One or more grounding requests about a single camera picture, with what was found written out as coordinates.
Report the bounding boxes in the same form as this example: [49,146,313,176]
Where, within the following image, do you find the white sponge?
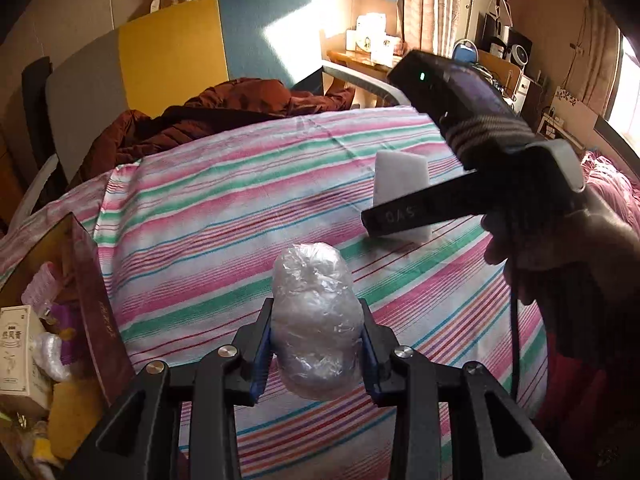
[371,149,434,244]

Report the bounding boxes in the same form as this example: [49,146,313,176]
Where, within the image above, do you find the checked curtain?
[399,0,477,57]

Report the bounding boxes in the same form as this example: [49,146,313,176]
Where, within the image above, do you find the white printed box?
[0,304,52,407]

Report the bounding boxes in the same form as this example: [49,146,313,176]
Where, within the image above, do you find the pink bubble pouch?
[21,261,67,312]

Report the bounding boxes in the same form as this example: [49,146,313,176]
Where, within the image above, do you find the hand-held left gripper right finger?
[357,300,571,480]

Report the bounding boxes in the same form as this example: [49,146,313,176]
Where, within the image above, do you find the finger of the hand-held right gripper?
[360,169,484,237]

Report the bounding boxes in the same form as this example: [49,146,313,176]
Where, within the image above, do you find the white boxes on desk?
[344,11,402,59]

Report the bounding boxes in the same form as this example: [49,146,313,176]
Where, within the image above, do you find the person's right hand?
[481,191,640,311]

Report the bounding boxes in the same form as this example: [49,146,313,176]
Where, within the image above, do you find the white round fan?
[500,26,534,77]

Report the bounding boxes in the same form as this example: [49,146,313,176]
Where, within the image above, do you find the dark red jacket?
[69,76,357,192]

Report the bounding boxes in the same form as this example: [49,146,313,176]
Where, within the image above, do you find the red clothing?
[536,349,612,443]

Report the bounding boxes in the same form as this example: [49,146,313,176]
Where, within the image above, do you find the grey bed rail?
[319,59,412,109]

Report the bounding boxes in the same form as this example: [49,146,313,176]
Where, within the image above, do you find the clear plastic bundle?
[271,241,367,402]

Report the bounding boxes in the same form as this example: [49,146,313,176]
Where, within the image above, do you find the purple bag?
[49,304,82,362]

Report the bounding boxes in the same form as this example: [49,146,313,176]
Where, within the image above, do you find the gold box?
[0,211,137,480]

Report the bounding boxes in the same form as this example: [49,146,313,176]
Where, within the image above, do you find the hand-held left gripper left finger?
[60,297,275,480]

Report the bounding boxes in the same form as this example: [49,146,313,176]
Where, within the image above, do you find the white bed rail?
[10,152,61,231]

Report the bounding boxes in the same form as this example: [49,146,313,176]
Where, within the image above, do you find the person's right forearm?
[542,280,640,463]

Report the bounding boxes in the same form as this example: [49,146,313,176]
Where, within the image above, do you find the yellow sponge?
[46,379,109,462]

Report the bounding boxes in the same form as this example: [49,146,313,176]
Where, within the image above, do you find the black post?
[20,56,54,182]

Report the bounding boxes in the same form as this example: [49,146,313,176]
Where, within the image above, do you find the pink quilt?
[579,149,640,222]

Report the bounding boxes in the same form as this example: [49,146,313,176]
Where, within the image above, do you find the wooden desk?
[324,47,402,77]

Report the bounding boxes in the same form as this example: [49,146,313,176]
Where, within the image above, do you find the small white pink bundle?
[31,331,77,382]

